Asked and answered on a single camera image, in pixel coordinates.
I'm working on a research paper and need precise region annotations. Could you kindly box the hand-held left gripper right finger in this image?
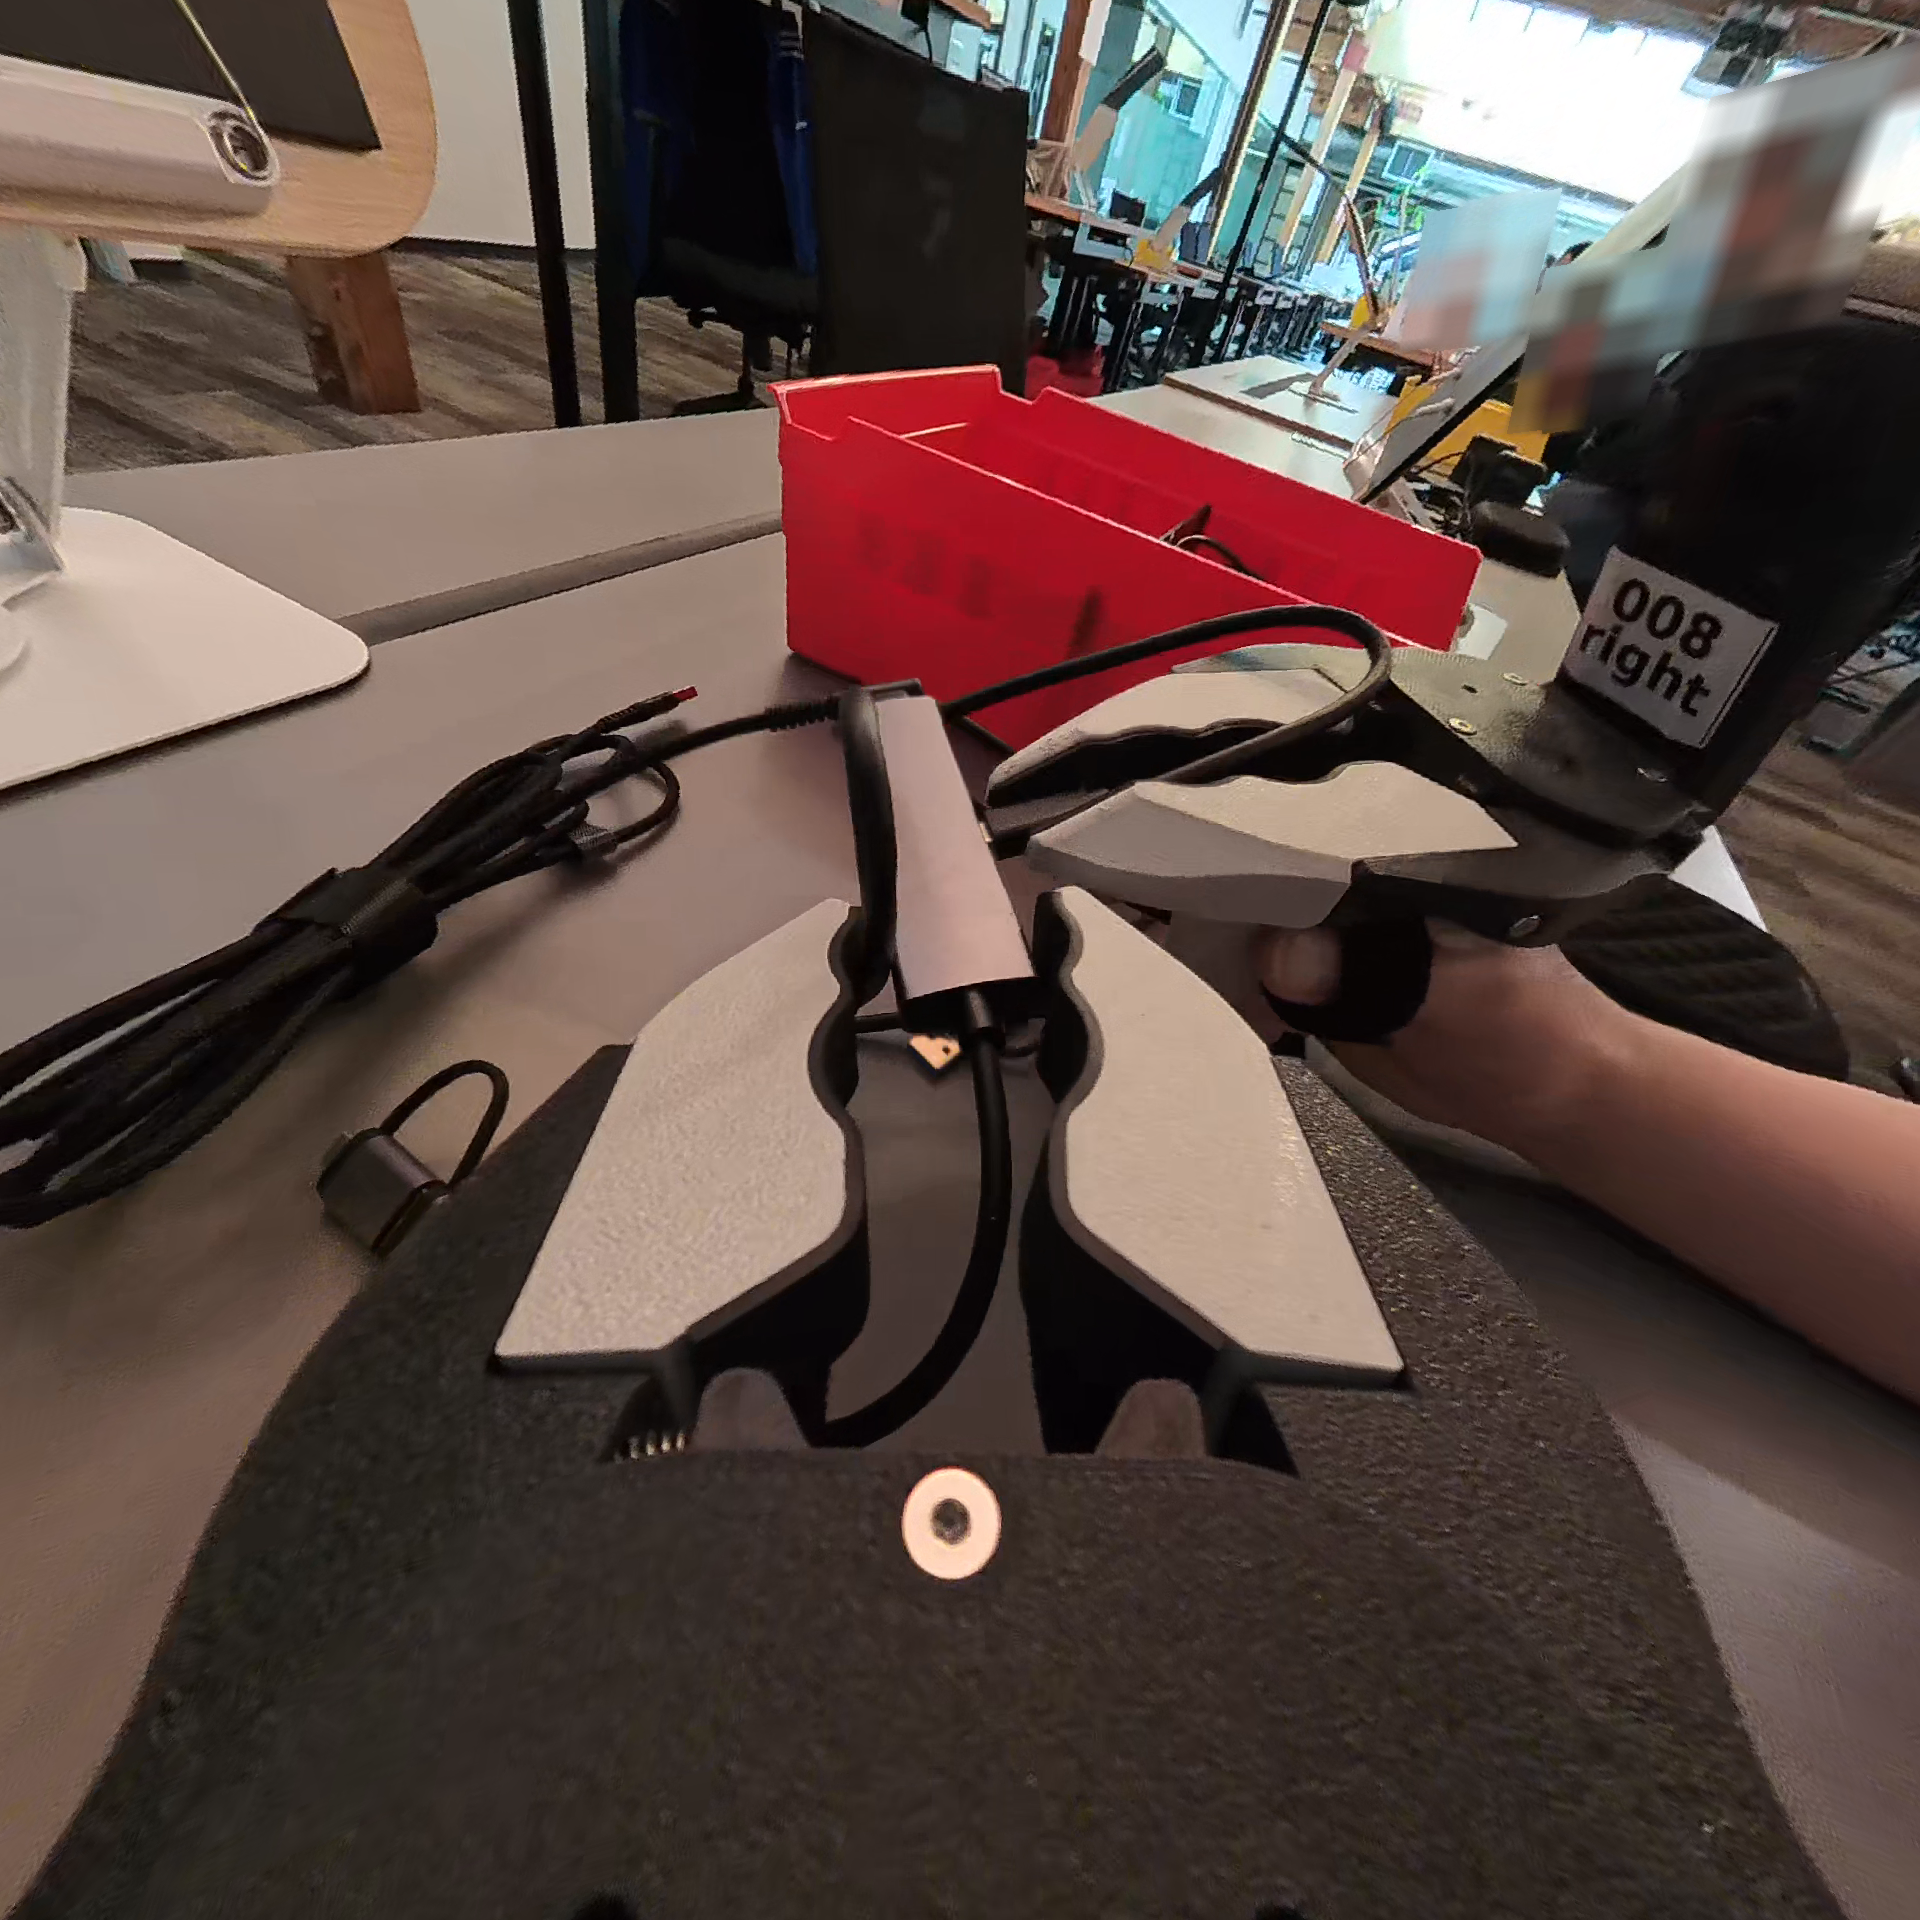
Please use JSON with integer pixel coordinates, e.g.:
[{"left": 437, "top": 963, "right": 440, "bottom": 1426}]
[{"left": 1030, "top": 884, "right": 1407, "bottom": 1390}]

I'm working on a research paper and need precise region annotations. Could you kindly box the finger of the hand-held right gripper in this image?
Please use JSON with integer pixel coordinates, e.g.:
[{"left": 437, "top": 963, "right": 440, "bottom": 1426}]
[
  {"left": 1024, "top": 756, "right": 1519, "bottom": 928},
  {"left": 987, "top": 660, "right": 1403, "bottom": 819}
]

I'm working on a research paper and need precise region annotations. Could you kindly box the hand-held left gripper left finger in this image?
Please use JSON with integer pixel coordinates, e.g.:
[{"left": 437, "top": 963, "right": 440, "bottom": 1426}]
[{"left": 491, "top": 896, "right": 872, "bottom": 1374}]

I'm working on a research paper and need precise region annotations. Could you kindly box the smooth black usb-c cable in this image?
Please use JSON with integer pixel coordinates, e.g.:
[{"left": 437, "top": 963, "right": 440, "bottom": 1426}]
[{"left": 950, "top": 604, "right": 1402, "bottom": 845}]

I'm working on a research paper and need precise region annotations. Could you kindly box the thin black hub cable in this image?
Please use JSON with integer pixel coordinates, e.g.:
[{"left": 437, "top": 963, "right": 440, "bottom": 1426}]
[{"left": 315, "top": 983, "right": 1052, "bottom": 1448}]

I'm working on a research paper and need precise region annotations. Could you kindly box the grey usb hub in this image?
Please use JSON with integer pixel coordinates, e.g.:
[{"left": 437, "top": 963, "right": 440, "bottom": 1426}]
[{"left": 861, "top": 679, "right": 1039, "bottom": 1010}]

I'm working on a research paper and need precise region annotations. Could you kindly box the red plastic bin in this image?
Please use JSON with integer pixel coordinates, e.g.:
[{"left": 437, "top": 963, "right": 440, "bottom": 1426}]
[{"left": 768, "top": 363, "right": 1488, "bottom": 751}]

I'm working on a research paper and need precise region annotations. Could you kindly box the black cable with angled plug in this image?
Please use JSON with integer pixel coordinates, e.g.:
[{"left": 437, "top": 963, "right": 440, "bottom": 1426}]
[{"left": 0, "top": 682, "right": 902, "bottom": 1232}]

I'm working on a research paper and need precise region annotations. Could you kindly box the person's right forearm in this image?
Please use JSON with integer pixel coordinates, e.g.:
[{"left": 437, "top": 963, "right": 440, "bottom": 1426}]
[{"left": 1558, "top": 1020, "right": 1920, "bottom": 1396}]

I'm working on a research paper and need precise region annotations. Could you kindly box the person's right hand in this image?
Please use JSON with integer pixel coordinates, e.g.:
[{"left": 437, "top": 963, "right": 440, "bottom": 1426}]
[{"left": 1260, "top": 914, "right": 1636, "bottom": 1156}]

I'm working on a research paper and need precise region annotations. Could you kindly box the dark ribbed object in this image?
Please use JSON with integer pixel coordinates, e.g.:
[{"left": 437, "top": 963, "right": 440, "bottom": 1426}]
[{"left": 1558, "top": 877, "right": 1850, "bottom": 1082}]

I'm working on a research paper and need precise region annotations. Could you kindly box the tilted black board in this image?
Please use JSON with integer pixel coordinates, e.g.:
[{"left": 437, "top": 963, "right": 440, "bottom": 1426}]
[{"left": 1350, "top": 335, "right": 1538, "bottom": 506}]

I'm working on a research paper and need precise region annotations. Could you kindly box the black rectangular panel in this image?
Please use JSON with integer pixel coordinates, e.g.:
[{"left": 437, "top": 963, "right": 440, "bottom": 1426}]
[{"left": 803, "top": 6, "right": 1034, "bottom": 399}]

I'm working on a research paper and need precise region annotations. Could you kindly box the blue office chair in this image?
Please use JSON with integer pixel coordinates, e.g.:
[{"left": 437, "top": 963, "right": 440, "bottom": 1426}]
[{"left": 621, "top": 0, "right": 819, "bottom": 332}]

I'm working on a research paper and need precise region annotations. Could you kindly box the black boom pole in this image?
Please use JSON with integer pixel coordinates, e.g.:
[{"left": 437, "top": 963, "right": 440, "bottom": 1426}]
[{"left": 508, "top": 0, "right": 587, "bottom": 429}]

